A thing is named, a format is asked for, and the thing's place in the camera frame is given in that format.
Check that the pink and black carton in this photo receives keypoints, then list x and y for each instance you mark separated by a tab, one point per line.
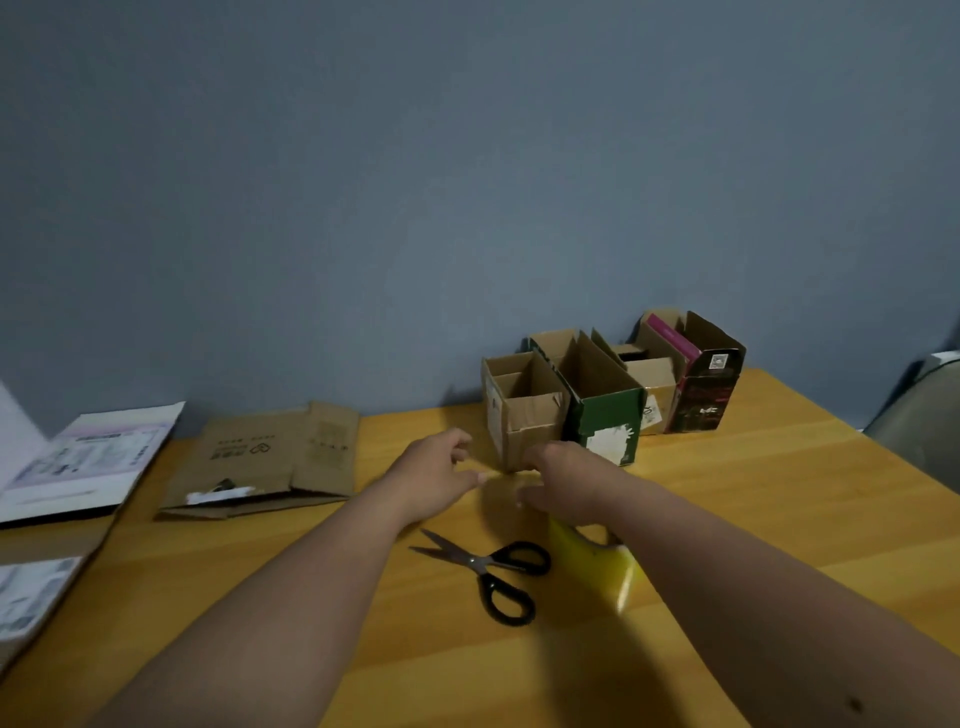
705	390

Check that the black scissors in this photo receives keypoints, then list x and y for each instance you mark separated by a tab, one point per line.
487	566

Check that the small brown cardboard box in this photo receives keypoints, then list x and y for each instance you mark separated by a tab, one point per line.
656	382

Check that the black box white label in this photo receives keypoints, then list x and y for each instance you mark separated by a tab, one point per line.
82	457

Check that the beige chair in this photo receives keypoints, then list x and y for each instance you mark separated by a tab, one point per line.
919	427

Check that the person's right hand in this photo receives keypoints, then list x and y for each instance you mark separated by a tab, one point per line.
574	480

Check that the yellow tape roll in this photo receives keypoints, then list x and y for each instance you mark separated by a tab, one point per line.
585	559

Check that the person's left hand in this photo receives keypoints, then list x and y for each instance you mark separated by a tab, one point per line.
431	476

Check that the green box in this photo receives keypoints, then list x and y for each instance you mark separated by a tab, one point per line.
607	412

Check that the person's left forearm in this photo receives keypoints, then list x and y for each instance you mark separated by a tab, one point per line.
255	622

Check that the brown carton with label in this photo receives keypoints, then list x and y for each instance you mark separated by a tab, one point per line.
525	420

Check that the plain brown carton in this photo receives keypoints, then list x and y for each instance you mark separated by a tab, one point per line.
255	457

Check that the person's right forearm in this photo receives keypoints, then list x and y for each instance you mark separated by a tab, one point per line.
780	607

